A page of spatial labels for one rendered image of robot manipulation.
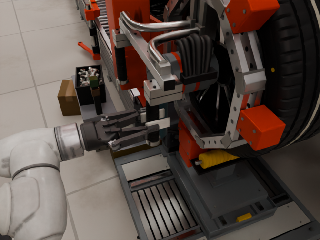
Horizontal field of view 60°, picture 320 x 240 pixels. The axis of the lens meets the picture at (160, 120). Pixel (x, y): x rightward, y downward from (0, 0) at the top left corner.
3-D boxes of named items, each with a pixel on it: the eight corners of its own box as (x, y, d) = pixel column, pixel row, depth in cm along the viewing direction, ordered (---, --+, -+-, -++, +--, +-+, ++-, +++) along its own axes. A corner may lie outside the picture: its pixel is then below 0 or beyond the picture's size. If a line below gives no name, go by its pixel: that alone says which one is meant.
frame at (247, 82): (239, 176, 93) (288, 15, 58) (222, 182, 92) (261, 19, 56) (175, 89, 132) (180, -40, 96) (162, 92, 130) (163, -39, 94)
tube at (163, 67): (230, 62, 72) (237, 21, 65) (160, 76, 66) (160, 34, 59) (199, 35, 84) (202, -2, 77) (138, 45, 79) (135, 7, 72)
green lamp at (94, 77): (99, 86, 126) (98, 79, 124) (90, 88, 125) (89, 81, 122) (97, 82, 129) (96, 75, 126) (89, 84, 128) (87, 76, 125)
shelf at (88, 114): (117, 116, 141) (116, 111, 139) (84, 124, 137) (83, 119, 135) (100, 74, 172) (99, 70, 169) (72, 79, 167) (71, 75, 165)
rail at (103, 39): (148, 122, 175) (147, 94, 161) (134, 126, 173) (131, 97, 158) (84, 0, 349) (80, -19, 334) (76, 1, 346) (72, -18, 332)
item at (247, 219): (273, 216, 136) (278, 205, 130) (207, 242, 127) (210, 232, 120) (220, 147, 171) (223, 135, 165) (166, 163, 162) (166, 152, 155)
